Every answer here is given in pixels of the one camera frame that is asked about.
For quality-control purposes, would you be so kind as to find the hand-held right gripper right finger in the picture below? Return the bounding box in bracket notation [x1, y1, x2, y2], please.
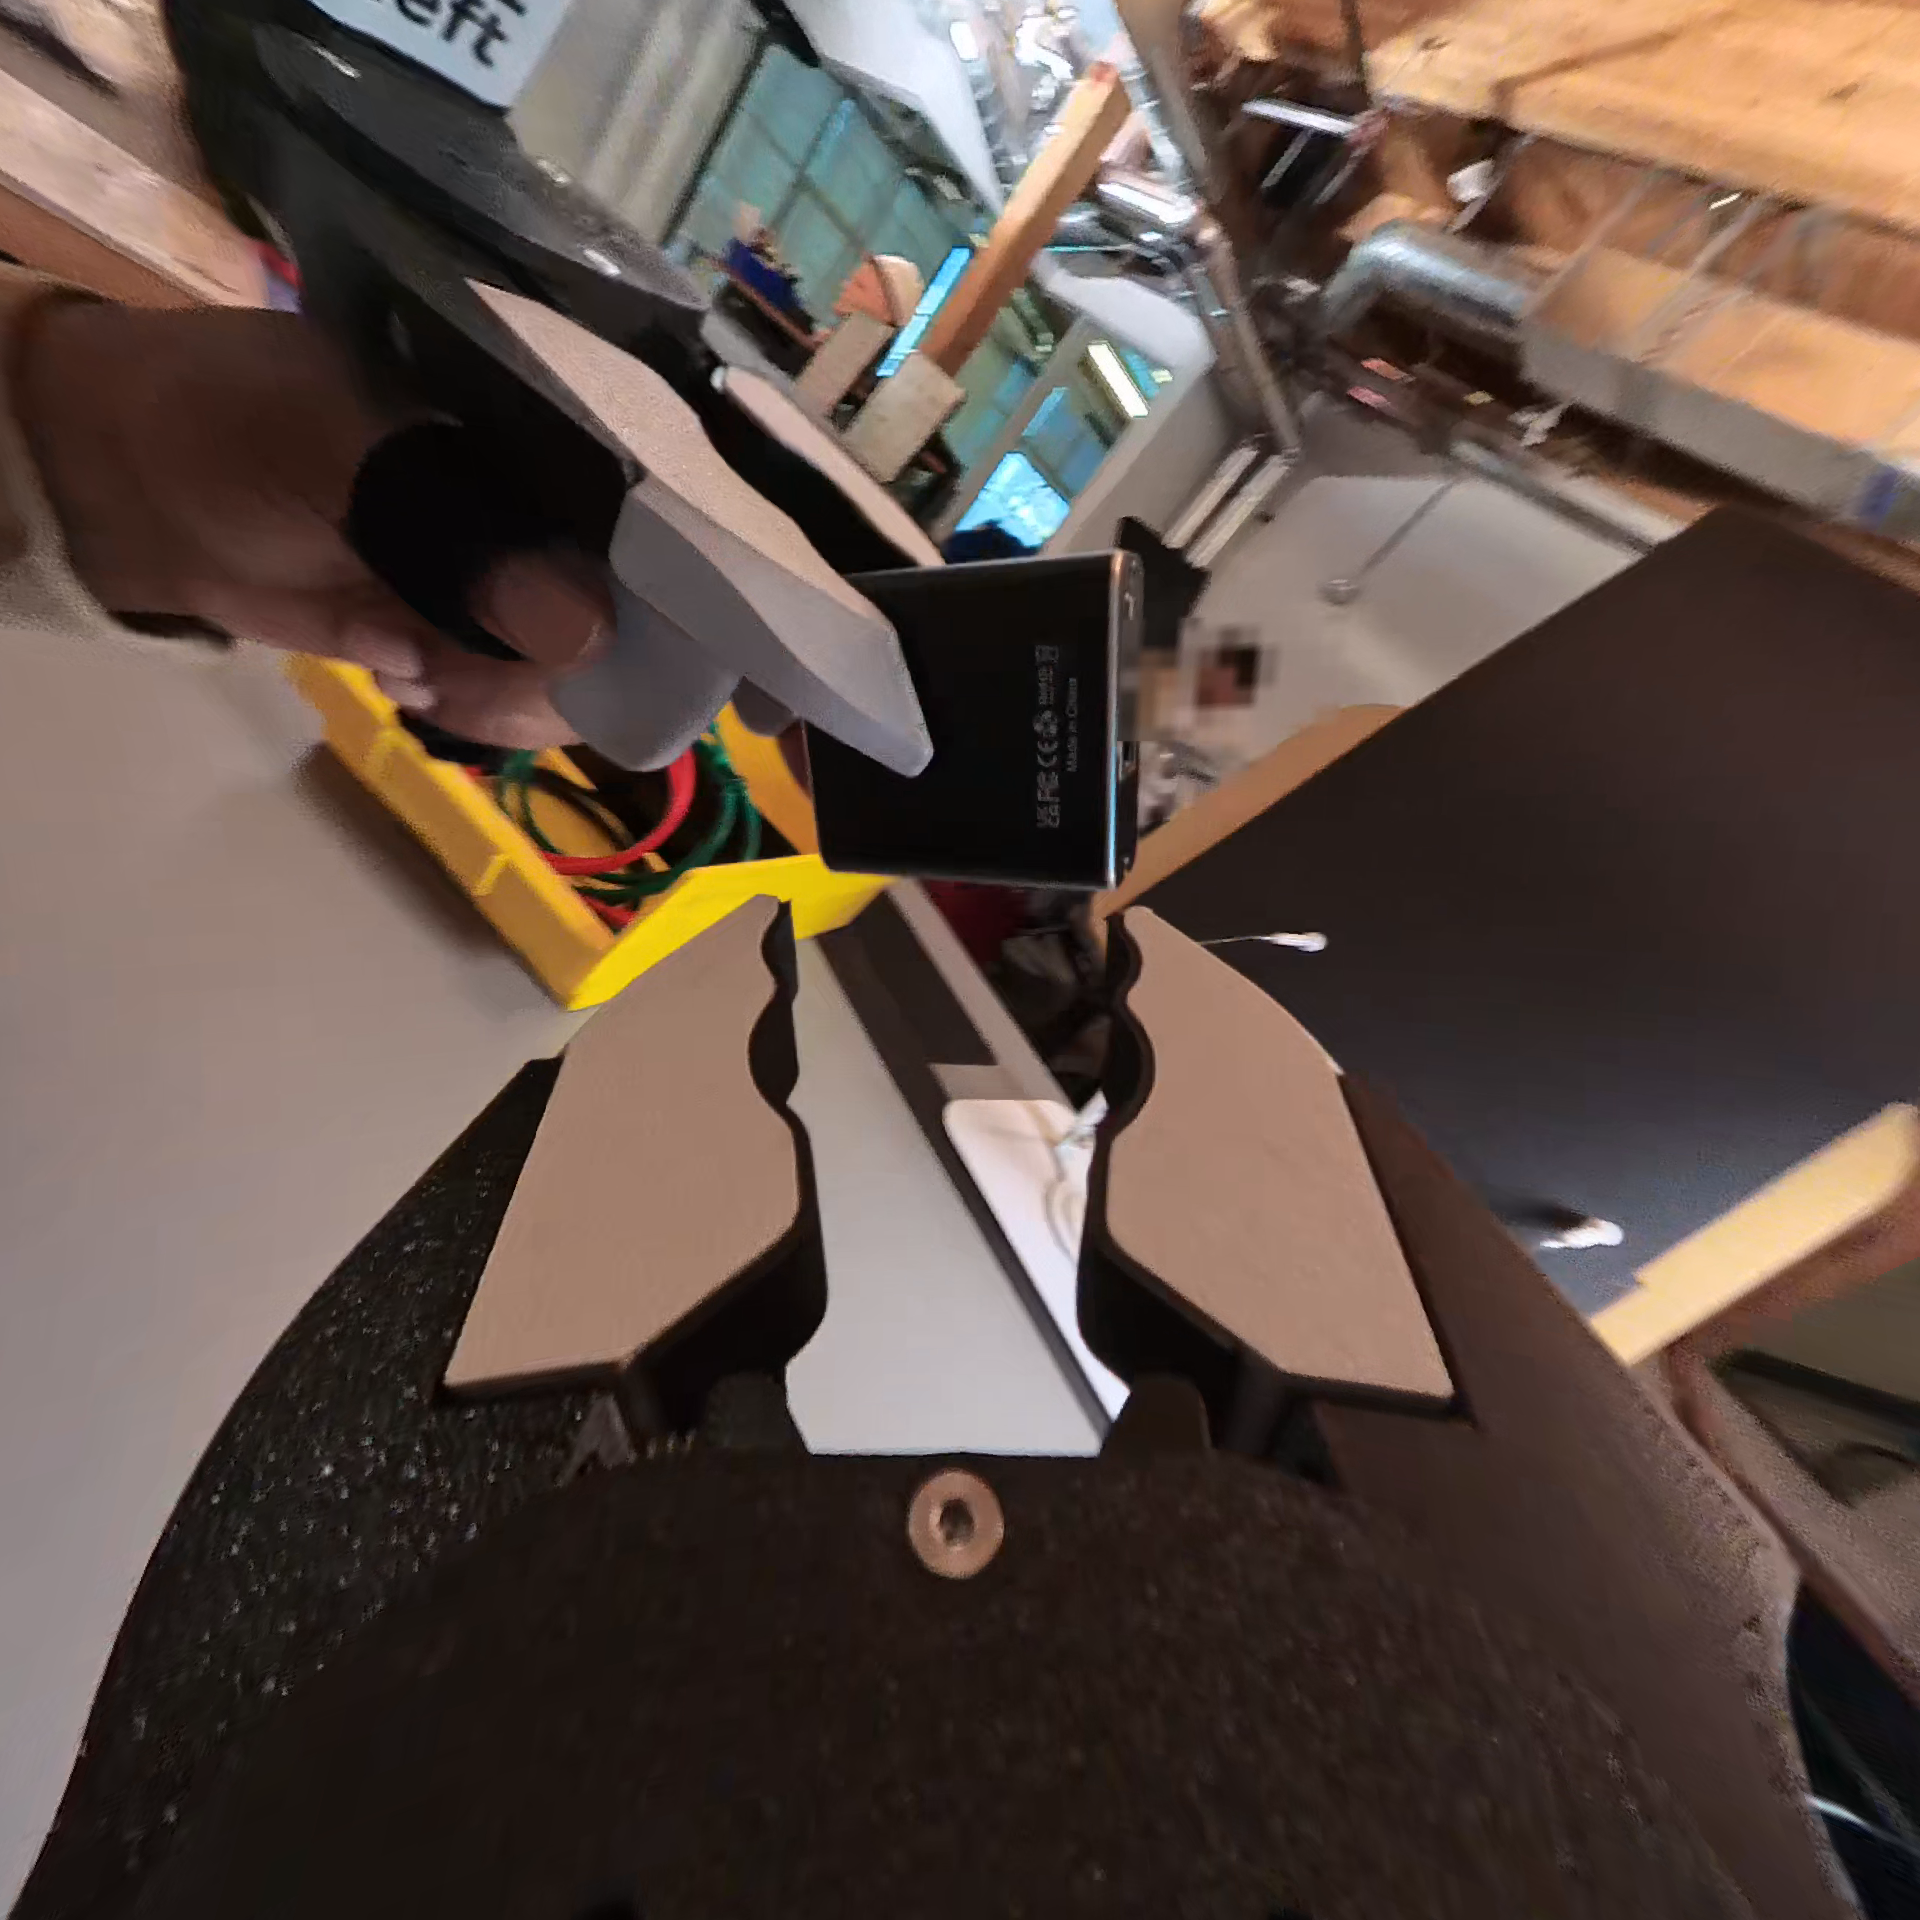
[1078, 906, 1460, 1413]

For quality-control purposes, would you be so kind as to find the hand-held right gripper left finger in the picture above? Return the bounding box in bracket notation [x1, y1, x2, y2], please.
[440, 897, 828, 1413]

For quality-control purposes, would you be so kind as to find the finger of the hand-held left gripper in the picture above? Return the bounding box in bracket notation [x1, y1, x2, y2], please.
[461, 281, 938, 780]
[717, 363, 946, 579]

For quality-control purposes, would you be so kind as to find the green ethernet cable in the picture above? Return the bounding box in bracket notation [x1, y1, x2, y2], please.
[496, 743, 767, 911]

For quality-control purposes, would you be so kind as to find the red ethernet cable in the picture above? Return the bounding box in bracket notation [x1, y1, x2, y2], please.
[463, 748, 706, 933]

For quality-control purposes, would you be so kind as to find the black ethernet splitter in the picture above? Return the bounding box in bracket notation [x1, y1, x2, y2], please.
[804, 548, 1150, 893]

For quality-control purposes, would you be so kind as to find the yellow plastic bin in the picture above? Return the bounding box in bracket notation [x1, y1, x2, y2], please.
[286, 651, 903, 1011]

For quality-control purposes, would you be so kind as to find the wooden ceiling beam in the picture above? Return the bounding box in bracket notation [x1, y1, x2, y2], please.
[914, 67, 1135, 378]

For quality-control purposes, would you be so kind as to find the black monitor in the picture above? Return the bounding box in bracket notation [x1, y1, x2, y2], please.
[1118, 516, 1208, 602]

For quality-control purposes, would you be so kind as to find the silver air duct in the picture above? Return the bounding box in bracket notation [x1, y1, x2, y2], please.
[1318, 221, 1920, 543]

